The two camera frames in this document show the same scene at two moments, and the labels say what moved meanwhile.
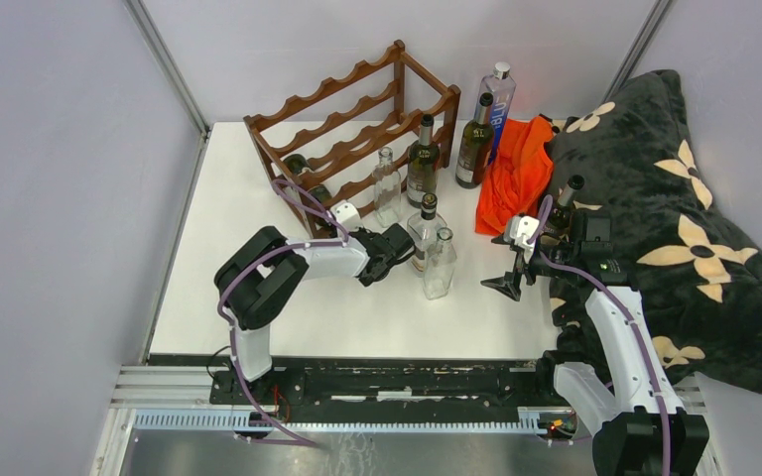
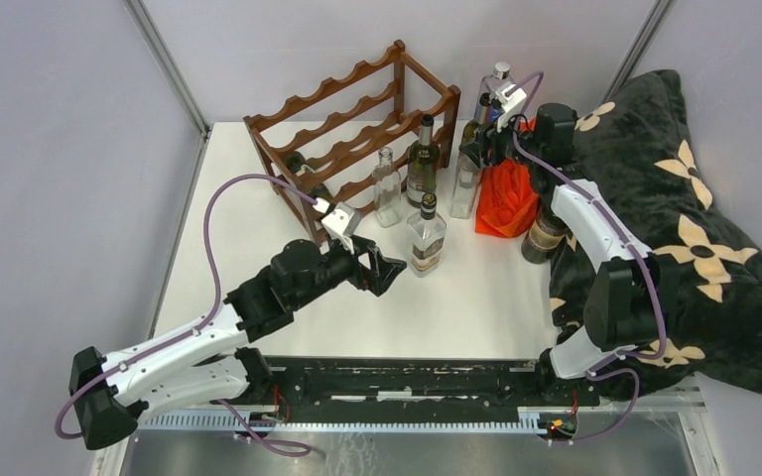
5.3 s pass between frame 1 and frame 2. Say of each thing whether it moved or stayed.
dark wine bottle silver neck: stayed
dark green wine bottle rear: stayed
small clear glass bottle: moved
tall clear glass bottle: stayed
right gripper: moved
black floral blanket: stayed
